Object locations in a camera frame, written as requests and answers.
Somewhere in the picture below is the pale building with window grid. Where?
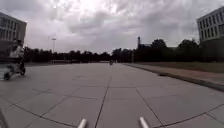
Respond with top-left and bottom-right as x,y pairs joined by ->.
196,6 -> 224,62

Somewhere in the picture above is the pale multi-storey building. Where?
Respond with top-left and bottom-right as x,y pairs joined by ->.
0,11 -> 28,63

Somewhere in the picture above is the grey concrete slab plaza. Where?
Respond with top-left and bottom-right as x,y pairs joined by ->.
0,62 -> 224,128

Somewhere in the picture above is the tall lamp pole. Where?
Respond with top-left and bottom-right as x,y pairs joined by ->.
51,37 -> 57,63

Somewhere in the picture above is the robot's own part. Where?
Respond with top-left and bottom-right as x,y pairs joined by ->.
138,116 -> 150,128
77,118 -> 88,128

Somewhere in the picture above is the row of dark trees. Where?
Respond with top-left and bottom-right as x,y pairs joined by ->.
22,38 -> 224,64

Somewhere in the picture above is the dark kerb strip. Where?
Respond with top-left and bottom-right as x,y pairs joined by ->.
122,62 -> 224,93

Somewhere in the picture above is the thin tower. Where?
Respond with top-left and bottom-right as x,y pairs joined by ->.
137,36 -> 142,50

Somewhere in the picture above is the tan gravel path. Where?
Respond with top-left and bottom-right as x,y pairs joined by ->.
133,63 -> 224,85

